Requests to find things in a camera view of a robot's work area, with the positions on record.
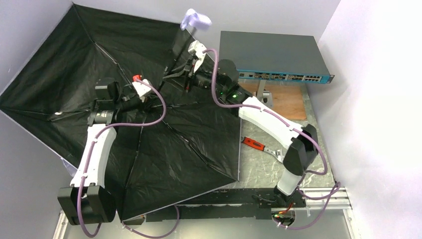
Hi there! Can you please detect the lilac folding umbrella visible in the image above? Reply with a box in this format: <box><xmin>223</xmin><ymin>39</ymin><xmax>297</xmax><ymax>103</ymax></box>
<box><xmin>0</xmin><ymin>4</ymin><xmax>241</xmax><ymax>220</ymax></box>

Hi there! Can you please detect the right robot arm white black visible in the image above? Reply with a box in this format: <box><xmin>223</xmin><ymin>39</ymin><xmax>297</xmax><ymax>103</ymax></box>
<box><xmin>181</xmin><ymin>57</ymin><xmax>321</xmax><ymax>197</ymax></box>

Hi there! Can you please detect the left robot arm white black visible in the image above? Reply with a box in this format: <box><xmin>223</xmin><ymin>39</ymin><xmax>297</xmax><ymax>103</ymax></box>
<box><xmin>57</xmin><ymin>75</ymin><xmax>152</xmax><ymax>226</ymax></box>

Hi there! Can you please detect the grey metal stand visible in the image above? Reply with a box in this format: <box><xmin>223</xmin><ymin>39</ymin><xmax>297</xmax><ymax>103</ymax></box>
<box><xmin>254</xmin><ymin>80</ymin><xmax>273</xmax><ymax>108</ymax></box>

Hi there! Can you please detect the wooden board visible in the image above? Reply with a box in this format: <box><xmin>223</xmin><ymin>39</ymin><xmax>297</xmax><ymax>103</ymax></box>
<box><xmin>239</xmin><ymin>82</ymin><xmax>308</xmax><ymax>121</ymax></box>

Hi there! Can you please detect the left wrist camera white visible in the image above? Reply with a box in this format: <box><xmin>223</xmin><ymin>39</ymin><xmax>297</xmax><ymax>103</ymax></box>
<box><xmin>132</xmin><ymin>75</ymin><xmax>152</xmax><ymax>103</ymax></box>

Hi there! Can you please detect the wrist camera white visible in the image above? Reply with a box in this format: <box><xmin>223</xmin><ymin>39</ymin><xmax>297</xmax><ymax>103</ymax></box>
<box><xmin>132</xmin><ymin>75</ymin><xmax>152</xmax><ymax>103</ymax></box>
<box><xmin>188</xmin><ymin>40</ymin><xmax>207</xmax><ymax>73</ymax></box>

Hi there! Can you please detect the network switch blue front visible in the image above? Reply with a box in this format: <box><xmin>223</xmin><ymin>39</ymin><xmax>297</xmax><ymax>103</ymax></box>
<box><xmin>219</xmin><ymin>31</ymin><xmax>334</xmax><ymax>84</ymax></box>

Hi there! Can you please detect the red handled adjustable wrench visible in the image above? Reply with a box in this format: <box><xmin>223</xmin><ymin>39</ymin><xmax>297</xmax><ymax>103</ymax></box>
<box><xmin>240</xmin><ymin>136</ymin><xmax>283</xmax><ymax>163</ymax></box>

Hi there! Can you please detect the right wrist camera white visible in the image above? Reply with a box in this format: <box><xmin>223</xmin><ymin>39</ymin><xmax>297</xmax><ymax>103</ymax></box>
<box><xmin>188</xmin><ymin>40</ymin><xmax>207</xmax><ymax>73</ymax></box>

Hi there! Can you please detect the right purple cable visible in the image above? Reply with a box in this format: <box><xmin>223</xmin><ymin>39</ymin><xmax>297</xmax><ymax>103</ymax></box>
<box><xmin>201</xmin><ymin>48</ymin><xmax>342</xmax><ymax>231</ymax></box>

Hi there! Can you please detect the aluminium rail frame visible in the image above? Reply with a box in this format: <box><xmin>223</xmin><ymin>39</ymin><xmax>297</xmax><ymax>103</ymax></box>
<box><xmin>52</xmin><ymin>188</ymin><xmax>362</xmax><ymax>239</ymax></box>

